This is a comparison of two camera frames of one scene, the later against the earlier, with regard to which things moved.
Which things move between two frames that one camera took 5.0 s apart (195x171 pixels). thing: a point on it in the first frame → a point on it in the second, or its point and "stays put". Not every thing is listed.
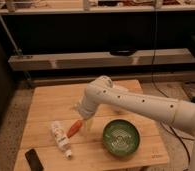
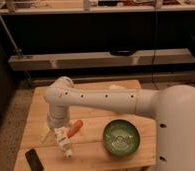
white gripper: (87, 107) → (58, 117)
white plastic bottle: (61, 137) stays put
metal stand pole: (17, 51) stays put
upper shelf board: (96, 9) stays put
